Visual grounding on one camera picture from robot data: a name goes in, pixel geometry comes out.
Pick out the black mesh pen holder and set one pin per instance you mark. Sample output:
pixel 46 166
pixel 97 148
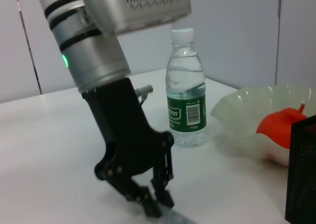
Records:
pixel 303 174

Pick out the grey glitter pen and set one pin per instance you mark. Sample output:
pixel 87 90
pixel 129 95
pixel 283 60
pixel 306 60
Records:
pixel 177 216

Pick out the red-orange toy fruit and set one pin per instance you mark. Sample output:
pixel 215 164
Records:
pixel 276 127

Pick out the translucent green fruit plate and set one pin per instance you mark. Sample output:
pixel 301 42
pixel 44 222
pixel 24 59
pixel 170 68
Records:
pixel 237 115

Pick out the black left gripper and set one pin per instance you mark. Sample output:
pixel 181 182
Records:
pixel 123 130

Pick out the clear bottle with green label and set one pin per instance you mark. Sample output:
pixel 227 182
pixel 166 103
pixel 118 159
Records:
pixel 186 98

